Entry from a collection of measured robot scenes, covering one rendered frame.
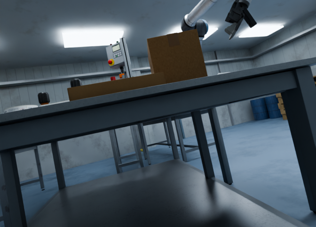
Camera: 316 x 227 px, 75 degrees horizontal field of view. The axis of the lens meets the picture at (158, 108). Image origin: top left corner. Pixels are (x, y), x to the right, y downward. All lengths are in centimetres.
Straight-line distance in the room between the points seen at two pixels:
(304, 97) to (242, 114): 752
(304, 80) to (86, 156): 563
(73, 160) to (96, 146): 69
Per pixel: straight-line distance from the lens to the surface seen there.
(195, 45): 101
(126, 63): 181
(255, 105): 804
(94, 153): 603
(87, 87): 57
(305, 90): 81
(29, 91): 626
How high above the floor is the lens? 74
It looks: 3 degrees up
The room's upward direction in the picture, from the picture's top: 12 degrees counter-clockwise
